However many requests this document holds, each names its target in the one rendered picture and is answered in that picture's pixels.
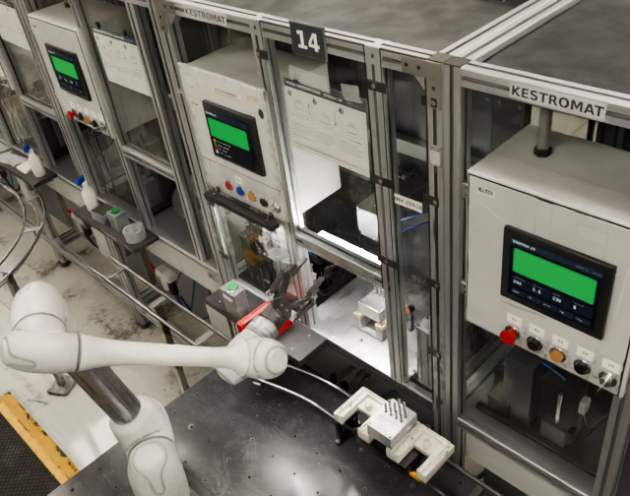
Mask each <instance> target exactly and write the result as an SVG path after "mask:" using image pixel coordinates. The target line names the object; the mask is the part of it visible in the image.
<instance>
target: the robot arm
mask: <svg viewBox="0 0 630 496"><path fill-rule="evenodd" d="M307 260H308V259H307V258H301V259H300V260H299V262H298V263H297V264H293V265H292V266H291V267H290V268H289V270H288V271H287V270H280V272H279V273H278V275H277V277H276V278H275V280H274V282H273V284H272V285H271V287H270V289H268V290H267V291H266V292H265V295H266V296H268V298H269V299H270V302H269V304H268V306H267V307H266V308H265V309H264V310H263V311H262V313H261V314H260V315H257V316H255V317H254V318H253V320H252V321H251V322H250V323H249V324H248V326H246V328H245V329H244V330H243V331H242V332H241V333H240V334H238V335H237V336H236V337H235V338H234V339H233V340H232V341H231V342H230V343H229V344H228V346H221V347H210V346H193V345H179V344H166V343H152V342H136V341H116V340H109V339H103V338H97V337H92V336H88V335H83V334H80V333H79V332H78V323H77V320H76V319H75V317H74V315H73V314H72V312H71V310H70V309H69V307H68V305H67V303H66V301H65V300H64V299H63V298H62V295H61V293H60V291H59V290H58V289H57V288H56V287H54V286H53V285H52V284H50V283H48V282H45V281H34V282H30V283H28V284H27V285H25V286H24V287H23V288H22V289H20V290H19V291H18V292H17V294H16V295H15V297H14V299H13V301H12V305H11V313H10V324H11V331H12V332H10V333H9V334H7V335H6V336H5V337H4V338H3V339H2V340H1V342H0V359H1V362H2V363H3V364H5V366H7V367H9V368H12V369H15V370H18V371H22V372H27V373H35V374H61V373H67V374H68V375H69V376H70V377H71V378H72V379H73V380H74V381H75V382H76V383H77V384H78V385H79V386H80V387H81V388H82V389H83V390H84V391H85V392H86V393H87V395H88V396H89V397H90V398H91V399H92V400H93V401H94V402H95V403H96V404H97V405H98V406H99V407H100V408H101V409H102V410H103V411H104V412H105V413H106V414H107V415H108V416H109V418H110V420H109V427H110V430H111V431H112V433H113V434H114V436H115V437H116V439H117V440H118V442H119V444H120V445H121V447H122V449H123V450H124V451H125V453H126V456H127V459H128V478H129V481H130V484H131V487H132V490H133V492H134V494H135V496H198V495H197V494H196V493H195V492H194V491H193V490H192V489H191V488H190V487H189V485H188V481H187V477H186V474H185V471H184V469H183V465H182V462H181V460H180V458H179V455H178V452H177V449H176V446H175V440H174V435H173V431H172V427H171V424H170V421H169V418H168V415H167V413H166V411H165V409H164V407H163V406H162V405H161V404H160V403H159V402H158V401H156V400H155V399H152V398H149V397H146V396H142V395H136V396H135V395H134V394H133V393H132V392H131V391H130V390H129V388H128V387H127V386H126V385H125V384H124V383H123V382H122V381H121V379H120V378H119V377H118V376H117V375H116V374H115V373H114V371H113V370H112V369H111V368H110V367H109V366H115V365H160V366H189V367H212V368H216V370H217V372H218V374H219V375H220V377H221V378H222V379H223V380H225V381H226V382H227V383H229V384H231V385H236V384H238V383H240V382H241V381H243V380H245V379H246V378H254V379H262V378H263V379H273V378H276V377H278V376H280V375H282V373H283V372H284V371H285V369H286V367H287V362H288V357H287V356H288V353H287V351H286V349H285V347H284V346H283V345H282V344H281V343H280V342H278V341H276V340H275V338H276V337H277V336H278V334H279V329H280V328H281V327H282V326H283V324H284V323H285V321H286V320H290V321H291V322H292V323H295V324H296V323H297V322H298V320H299V319H300V317H301V316H303V315H304V314H305V313H306V312H307V311H308V310H309V309H310V308H312V307H313V306H314V305H315V304H316V301H315V299H314V296H315V294H316V293H317V292H318V291H319V286H320V284H321V283H322V282H323V281H324V279H325V278H324V277H318V278H317V280H316V281H315V282H314V283H313V285H312V286H311V287H310V288H309V290H308V291H307V292H306V293H307V294H309V295H306V296H304V297H302V298H300V299H298V300H297V301H295V302H293V303H290V302H289V301H288V300H287V299H286V298H285V297H286V291H287V288H288V285H289V281H290V278H291V276H295V274H296V273H297V272H298V271H299V269H300V268H301V267H302V266H303V265H304V263H305V262H306V261H307ZM282 281H283V283H282V286H281V289H280V292H279V293H278V296H277V297H276V298H273V296H274V295H275V291H276V290H277V288H278V287H279V285H280V283H281V282H282ZM307 301H309V302H308V303H306V304H305V305H304V306H303V307H302V308H301V309H300V310H299V311H297V312H296V313H295V314H294V315H292V316H291V310H293V309H294V308H296V307H297V306H299V305H301V304H303V303H305V302H307Z"/></svg>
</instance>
